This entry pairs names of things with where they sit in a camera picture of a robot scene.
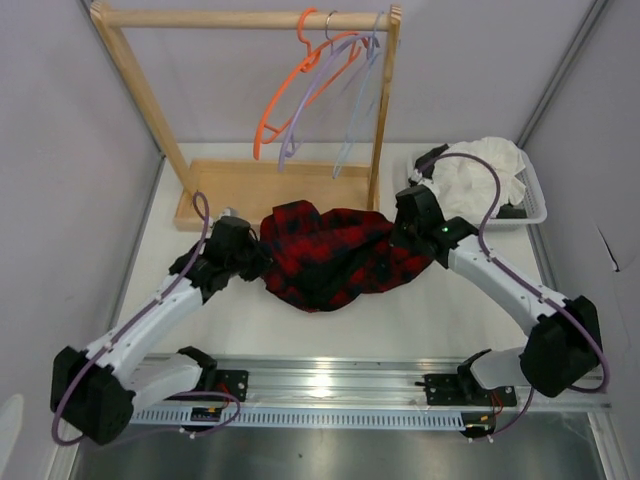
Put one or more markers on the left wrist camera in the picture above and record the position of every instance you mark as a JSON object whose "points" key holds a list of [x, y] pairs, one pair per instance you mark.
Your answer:
{"points": [[228, 212]]}

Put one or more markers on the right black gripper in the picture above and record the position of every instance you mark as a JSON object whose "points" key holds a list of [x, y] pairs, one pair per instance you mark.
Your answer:
{"points": [[395, 236]]}

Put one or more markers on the aluminium mounting rail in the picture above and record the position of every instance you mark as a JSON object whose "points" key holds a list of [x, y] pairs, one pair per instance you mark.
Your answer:
{"points": [[336, 383]]}

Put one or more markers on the orange plastic hanger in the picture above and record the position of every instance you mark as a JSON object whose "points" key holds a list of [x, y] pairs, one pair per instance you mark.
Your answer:
{"points": [[286, 98]]}

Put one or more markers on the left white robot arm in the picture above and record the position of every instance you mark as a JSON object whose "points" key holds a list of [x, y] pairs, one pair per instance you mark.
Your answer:
{"points": [[99, 388]]}

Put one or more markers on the lilac plastic hanger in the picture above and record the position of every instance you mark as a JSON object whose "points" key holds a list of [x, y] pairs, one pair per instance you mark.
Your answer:
{"points": [[339, 59]]}

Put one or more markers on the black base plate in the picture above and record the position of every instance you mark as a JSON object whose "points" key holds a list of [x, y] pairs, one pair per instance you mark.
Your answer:
{"points": [[445, 389], [234, 382]]}

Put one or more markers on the black garment in basket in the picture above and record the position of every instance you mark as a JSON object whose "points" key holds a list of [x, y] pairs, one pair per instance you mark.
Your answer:
{"points": [[425, 164]]}

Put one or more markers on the slotted cable duct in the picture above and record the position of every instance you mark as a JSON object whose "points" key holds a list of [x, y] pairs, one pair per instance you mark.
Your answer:
{"points": [[192, 416]]}

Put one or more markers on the red black plaid skirt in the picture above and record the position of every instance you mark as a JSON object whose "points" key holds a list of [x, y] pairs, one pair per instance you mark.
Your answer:
{"points": [[321, 262]]}

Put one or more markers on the light blue wire hanger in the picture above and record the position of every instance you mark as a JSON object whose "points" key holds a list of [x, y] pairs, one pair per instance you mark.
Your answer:
{"points": [[363, 101]]}

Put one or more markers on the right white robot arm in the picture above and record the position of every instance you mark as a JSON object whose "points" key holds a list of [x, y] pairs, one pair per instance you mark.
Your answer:
{"points": [[563, 337]]}

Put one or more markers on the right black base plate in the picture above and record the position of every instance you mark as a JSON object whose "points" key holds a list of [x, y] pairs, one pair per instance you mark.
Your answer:
{"points": [[445, 389]]}

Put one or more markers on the white crumpled cloth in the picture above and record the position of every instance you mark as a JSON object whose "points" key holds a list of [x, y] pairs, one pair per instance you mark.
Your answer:
{"points": [[478, 178]]}

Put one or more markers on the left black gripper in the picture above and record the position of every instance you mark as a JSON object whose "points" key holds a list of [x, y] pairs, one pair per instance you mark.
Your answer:
{"points": [[263, 261]]}

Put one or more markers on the wooden clothes rack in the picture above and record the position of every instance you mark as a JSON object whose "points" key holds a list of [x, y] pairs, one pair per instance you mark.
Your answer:
{"points": [[252, 187]]}

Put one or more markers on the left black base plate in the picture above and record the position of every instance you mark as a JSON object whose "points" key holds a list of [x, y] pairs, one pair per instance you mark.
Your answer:
{"points": [[234, 382]]}

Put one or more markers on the white plastic basket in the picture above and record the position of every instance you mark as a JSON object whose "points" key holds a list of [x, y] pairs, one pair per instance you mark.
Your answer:
{"points": [[531, 210]]}

